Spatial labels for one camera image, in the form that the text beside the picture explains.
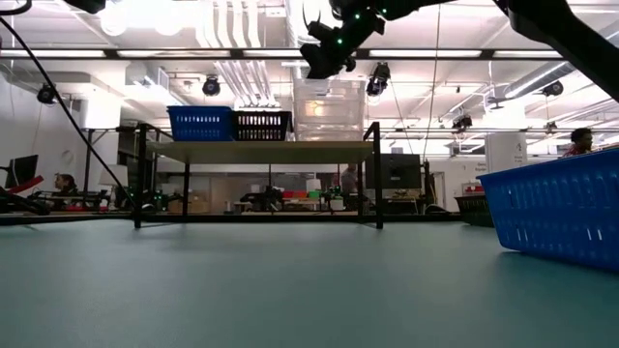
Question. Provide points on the blue plastic basket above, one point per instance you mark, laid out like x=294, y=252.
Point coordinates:
x=556, y=208
x=200, y=108
x=200, y=128

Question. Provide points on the clear plastic bin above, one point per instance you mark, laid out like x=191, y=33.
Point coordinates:
x=329, y=135
x=329, y=87

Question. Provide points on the wooden shelf black metal frame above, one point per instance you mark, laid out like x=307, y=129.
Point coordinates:
x=261, y=152

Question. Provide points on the white pillar sign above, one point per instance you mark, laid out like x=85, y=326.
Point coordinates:
x=505, y=152

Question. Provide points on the large black screen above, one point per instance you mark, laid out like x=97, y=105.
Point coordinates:
x=392, y=171

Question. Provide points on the green storage box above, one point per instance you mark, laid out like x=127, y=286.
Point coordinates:
x=315, y=194

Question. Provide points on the teal table mat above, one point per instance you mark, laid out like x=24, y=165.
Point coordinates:
x=242, y=290

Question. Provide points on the black computer monitor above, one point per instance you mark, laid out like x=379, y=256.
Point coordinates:
x=21, y=170

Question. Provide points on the black background robot arm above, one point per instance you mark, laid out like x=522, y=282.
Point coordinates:
x=24, y=205
x=263, y=198

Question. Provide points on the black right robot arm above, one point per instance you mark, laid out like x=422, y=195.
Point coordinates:
x=556, y=29

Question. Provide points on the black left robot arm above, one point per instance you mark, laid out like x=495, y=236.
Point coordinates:
x=87, y=5

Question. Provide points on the black ceiling spotlight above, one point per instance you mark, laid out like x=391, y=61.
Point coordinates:
x=378, y=79
x=211, y=87
x=46, y=94
x=462, y=122
x=552, y=88

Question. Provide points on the red storage box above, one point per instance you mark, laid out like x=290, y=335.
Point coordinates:
x=289, y=194

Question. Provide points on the black aluminium rig frame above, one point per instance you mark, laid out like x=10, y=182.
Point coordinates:
x=242, y=218

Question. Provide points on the white container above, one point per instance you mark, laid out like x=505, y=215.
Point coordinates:
x=313, y=184

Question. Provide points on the black plastic basket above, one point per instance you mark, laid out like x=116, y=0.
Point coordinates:
x=474, y=210
x=261, y=126

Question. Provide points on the person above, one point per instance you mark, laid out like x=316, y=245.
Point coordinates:
x=348, y=180
x=580, y=142
x=65, y=182

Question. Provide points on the white lampshade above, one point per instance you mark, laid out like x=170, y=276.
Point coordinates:
x=113, y=175

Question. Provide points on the brown cardboard boxes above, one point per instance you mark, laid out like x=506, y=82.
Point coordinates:
x=193, y=205

